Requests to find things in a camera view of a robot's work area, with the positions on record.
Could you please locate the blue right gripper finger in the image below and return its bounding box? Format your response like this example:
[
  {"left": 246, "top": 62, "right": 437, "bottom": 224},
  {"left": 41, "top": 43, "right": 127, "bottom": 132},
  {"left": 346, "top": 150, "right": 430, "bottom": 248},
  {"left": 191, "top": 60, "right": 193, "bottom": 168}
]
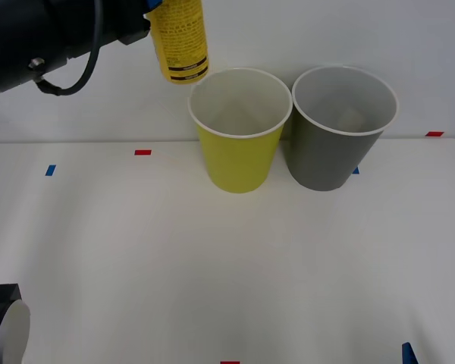
[{"left": 401, "top": 342, "right": 419, "bottom": 364}]

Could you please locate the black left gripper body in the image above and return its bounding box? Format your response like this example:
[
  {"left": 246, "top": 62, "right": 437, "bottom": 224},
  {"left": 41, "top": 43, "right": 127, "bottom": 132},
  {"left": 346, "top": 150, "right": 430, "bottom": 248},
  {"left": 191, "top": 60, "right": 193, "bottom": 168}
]
[{"left": 62, "top": 0, "right": 152, "bottom": 60}]

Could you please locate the yellow bottle with black cap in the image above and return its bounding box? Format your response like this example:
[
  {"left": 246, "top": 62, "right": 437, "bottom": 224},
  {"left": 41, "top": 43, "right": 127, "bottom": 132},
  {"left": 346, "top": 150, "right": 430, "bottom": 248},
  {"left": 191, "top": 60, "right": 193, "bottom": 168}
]
[{"left": 149, "top": 0, "right": 211, "bottom": 85}]

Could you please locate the yellow-green plastic bin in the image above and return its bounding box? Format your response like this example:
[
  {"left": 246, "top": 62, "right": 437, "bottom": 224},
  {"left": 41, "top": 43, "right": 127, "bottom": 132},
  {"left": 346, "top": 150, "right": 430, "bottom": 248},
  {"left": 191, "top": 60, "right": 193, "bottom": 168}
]
[{"left": 187, "top": 67, "right": 293, "bottom": 195}]

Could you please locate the grey plastic bin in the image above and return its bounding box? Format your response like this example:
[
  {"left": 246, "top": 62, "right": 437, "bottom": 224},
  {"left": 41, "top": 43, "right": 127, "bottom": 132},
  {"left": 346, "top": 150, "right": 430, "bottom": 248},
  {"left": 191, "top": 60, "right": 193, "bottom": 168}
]
[{"left": 281, "top": 65, "right": 400, "bottom": 193}]

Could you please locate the black camera cable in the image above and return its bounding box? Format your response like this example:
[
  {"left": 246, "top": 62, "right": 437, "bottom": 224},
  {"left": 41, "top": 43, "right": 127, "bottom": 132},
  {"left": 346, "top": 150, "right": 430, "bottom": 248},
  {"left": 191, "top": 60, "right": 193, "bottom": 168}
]
[{"left": 36, "top": 0, "right": 102, "bottom": 97}]

